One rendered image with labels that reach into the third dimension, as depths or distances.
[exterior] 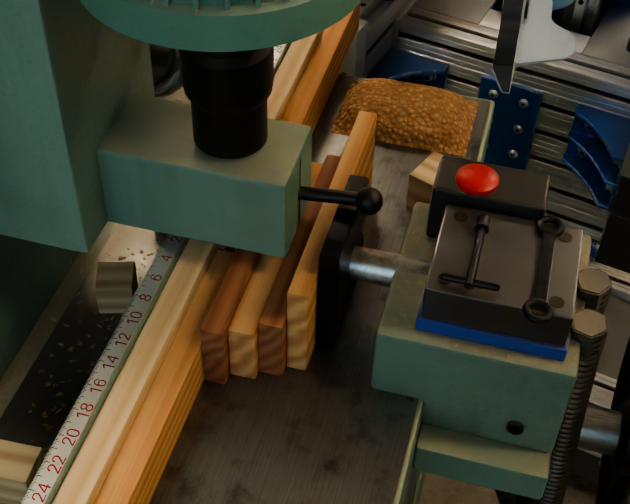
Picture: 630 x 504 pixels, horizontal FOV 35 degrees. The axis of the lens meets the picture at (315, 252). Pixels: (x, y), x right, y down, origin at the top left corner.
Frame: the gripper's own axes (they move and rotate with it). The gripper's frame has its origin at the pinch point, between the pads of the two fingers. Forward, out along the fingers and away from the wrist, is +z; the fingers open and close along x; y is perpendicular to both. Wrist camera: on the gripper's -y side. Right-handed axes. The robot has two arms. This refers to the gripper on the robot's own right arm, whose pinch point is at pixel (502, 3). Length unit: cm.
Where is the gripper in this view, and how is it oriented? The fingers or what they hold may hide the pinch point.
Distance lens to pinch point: 73.1
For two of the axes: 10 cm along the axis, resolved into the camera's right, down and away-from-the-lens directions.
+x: 0.5, 7.3, 6.9
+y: 9.6, 1.4, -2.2
